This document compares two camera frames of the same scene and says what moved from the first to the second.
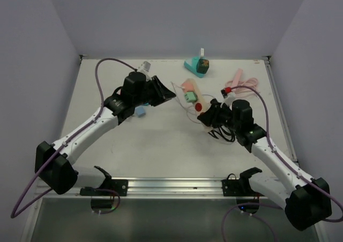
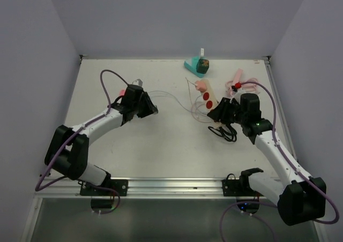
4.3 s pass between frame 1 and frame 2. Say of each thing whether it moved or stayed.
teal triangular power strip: stayed
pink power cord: stayed
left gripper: moved
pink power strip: stayed
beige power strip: moved
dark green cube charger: stayed
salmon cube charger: moved
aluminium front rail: stayed
